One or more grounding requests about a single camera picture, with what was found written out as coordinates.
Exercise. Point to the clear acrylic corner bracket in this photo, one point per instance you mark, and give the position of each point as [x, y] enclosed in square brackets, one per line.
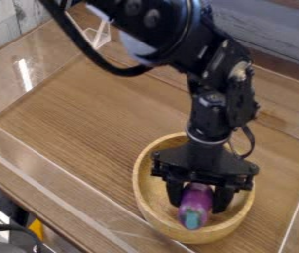
[97, 37]

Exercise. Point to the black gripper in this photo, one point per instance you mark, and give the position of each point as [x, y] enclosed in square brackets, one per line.
[191, 163]

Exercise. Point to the brown wooden bowl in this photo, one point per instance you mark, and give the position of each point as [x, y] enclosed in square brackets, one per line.
[161, 213]

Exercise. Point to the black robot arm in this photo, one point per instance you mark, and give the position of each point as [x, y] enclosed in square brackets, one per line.
[173, 32]

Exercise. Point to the purple toy eggplant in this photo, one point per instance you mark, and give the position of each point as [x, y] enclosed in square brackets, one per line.
[195, 206]

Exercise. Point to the clear acrylic front wall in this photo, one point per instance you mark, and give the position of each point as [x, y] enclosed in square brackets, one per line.
[79, 212]

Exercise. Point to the yellow tag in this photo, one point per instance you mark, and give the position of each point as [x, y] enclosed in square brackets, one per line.
[38, 228]

